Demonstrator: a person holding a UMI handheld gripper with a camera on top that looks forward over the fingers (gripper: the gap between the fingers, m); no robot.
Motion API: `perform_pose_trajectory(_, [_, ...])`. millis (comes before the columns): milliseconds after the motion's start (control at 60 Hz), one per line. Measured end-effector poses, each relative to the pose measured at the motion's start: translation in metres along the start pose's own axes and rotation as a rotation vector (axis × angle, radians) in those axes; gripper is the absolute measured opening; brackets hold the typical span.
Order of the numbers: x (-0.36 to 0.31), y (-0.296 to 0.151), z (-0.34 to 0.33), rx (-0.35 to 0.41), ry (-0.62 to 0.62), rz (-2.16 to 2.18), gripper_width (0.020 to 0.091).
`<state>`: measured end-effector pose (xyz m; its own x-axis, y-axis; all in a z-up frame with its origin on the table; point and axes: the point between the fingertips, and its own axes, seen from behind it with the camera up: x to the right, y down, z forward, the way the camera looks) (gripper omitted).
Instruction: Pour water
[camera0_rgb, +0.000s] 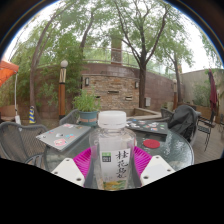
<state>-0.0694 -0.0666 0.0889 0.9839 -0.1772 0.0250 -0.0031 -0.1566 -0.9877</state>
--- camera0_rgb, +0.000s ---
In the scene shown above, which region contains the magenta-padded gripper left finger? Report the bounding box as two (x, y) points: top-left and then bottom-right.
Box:
(51, 147), (95, 189)

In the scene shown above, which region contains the black metal chair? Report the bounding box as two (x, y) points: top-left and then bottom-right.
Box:
(196, 111), (218, 153)

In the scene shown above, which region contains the flat round red coaster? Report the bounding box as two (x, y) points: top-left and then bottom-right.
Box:
(142, 138), (161, 150)

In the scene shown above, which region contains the folded maroon umbrella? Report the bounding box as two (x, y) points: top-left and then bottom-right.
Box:
(208, 68), (219, 116)

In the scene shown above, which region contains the orange patio umbrella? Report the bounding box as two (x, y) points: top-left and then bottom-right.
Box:
(0, 59), (22, 126)

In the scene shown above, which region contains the black laptop with stickers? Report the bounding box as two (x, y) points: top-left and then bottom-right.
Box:
(125, 118), (170, 136)

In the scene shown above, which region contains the black jacket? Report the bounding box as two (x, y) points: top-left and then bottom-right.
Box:
(167, 104), (198, 143)

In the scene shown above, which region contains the silver laptop with stickers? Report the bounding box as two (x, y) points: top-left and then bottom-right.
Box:
(35, 123), (93, 153)

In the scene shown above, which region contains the green plant in teal pot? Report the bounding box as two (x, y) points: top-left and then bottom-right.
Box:
(72, 89), (102, 128)

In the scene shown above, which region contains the yellow and blue striped cone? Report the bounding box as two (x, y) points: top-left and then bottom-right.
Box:
(28, 105), (37, 125)

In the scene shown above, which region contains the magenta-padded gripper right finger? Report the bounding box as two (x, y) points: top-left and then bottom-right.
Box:
(128, 145), (176, 189)

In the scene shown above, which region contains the clear bottle with white cap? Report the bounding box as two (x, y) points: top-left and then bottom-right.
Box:
(88, 110), (138, 192)

